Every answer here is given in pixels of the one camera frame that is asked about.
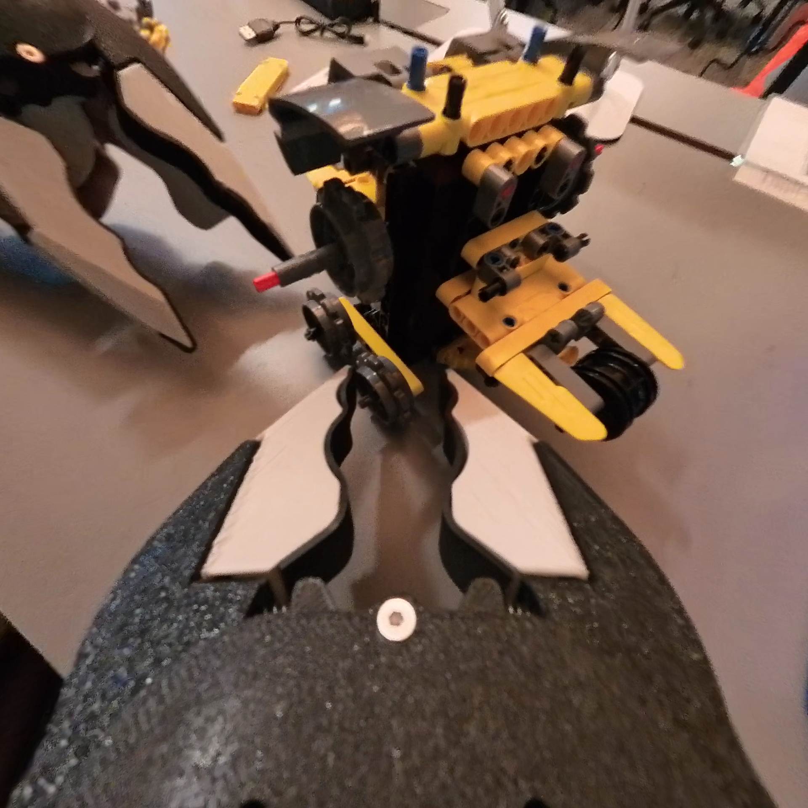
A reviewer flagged white cardboard box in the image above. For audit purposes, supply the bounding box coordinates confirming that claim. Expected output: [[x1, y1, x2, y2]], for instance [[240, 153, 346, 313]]
[[732, 95, 808, 209]]

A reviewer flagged pile of small building bricks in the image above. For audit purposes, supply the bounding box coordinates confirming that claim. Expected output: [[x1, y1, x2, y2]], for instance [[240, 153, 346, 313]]
[[136, 0, 173, 54]]

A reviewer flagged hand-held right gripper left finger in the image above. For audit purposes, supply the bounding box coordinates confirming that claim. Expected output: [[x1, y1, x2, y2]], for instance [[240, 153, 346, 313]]
[[201, 369, 356, 601]]

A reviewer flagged black USB cable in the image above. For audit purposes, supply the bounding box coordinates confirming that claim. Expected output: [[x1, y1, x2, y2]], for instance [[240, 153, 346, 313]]
[[239, 14, 367, 46]]

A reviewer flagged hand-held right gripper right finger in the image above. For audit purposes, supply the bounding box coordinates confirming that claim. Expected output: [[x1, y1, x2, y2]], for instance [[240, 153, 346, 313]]
[[441, 369, 589, 603]]

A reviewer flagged red object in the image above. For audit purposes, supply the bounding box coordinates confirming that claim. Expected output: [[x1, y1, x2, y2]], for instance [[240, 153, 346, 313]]
[[732, 44, 808, 98]]

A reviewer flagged yellow plastic panel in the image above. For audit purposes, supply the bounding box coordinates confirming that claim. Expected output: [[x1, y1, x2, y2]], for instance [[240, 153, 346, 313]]
[[231, 57, 290, 116]]

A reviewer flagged black power adapter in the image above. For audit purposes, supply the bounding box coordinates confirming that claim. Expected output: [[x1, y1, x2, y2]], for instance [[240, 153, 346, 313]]
[[303, 0, 380, 20]]

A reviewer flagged yellow grey brick toy vehicle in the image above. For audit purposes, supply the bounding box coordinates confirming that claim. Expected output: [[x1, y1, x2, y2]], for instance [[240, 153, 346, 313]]
[[252, 25, 686, 443]]

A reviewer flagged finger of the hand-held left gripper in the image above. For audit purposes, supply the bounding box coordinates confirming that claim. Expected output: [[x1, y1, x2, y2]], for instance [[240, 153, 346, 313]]
[[0, 98, 198, 353], [112, 57, 296, 261]]

